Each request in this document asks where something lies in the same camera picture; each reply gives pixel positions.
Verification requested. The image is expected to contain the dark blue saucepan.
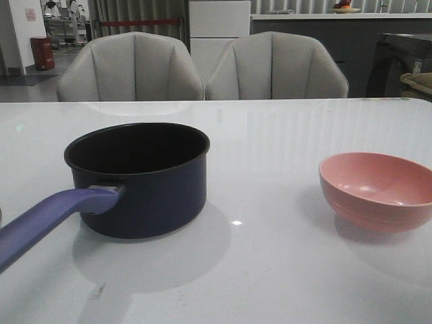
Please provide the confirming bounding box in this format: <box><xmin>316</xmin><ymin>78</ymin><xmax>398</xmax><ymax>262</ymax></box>
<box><xmin>1</xmin><ymin>122</ymin><xmax>210</xmax><ymax>270</ymax></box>

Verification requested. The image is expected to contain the white drawer cabinet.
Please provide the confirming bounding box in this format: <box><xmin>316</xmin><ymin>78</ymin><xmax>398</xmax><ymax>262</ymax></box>
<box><xmin>189</xmin><ymin>1</ymin><xmax>250</xmax><ymax>83</ymax></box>

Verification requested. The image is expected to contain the red waste bin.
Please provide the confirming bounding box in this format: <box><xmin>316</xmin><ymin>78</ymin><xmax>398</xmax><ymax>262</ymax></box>
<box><xmin>30</xmin><ymin>36</ymin><xmax>55</xmax><ymax>71</ymax></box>

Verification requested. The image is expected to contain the tan cushion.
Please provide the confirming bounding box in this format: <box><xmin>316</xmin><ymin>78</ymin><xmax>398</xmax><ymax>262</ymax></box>
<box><xmin>400</xmin><ymin>72</ymin><xmax>432</xmax><ymax>102</ymax></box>

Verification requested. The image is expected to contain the black appliance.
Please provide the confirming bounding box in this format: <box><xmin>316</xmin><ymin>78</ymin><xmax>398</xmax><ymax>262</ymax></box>
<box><xmin>366</xmin><ymin>33</ymin><xmax>431</xmax><ymax>97</ymax></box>

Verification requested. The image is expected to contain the grey upholstered chair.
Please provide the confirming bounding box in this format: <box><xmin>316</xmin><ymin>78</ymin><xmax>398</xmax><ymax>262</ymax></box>
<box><xmin>205</xmin><ymin>32</ymin><xmax>349</xmax><ymax>101</ymax></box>
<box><xmin>57</xmin><ymin>32</ymin><xmax>205</xmax><ymax>102</ymax></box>

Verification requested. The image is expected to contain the dark grey counter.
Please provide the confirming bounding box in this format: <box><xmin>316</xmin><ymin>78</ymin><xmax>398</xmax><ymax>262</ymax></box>
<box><xmin>251</xmin><ymin>13</ymin><xmax>431</xmax><ymax>97</ymax></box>

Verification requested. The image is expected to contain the right grey upholstered chair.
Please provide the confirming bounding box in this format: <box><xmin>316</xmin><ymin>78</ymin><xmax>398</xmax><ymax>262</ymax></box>
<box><xmin>205</xmin><ymin>32</ymin><xmax>349</xmax><ymax>101</ymax></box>

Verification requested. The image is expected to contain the red barrier belt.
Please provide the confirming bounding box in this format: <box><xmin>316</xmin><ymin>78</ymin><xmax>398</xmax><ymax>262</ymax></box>
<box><xmin>99</xmin><ymin>18</ymin><xmax>181</xmax><ymax>27</ymax></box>

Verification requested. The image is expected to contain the left grey upholstered chair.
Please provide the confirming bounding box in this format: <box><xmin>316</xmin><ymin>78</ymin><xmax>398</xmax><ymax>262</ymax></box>
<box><xmin>57</xmin><ymin>32</ymin><xmax>205</xmax><ymax>102</ymax></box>

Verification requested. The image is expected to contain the fruit plate on counter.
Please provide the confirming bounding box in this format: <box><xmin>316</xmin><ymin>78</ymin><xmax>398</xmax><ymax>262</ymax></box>
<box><xmin>331</xmin><ymin>0</ymin><xmax>360</xmax><ymax>14</ymax></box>

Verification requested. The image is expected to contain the pink bowl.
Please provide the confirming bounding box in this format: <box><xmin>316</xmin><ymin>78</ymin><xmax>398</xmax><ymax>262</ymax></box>
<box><xmin>319</xmin><ymin>152</ymin><xmax>431</xmax><ymax>233</ymax></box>

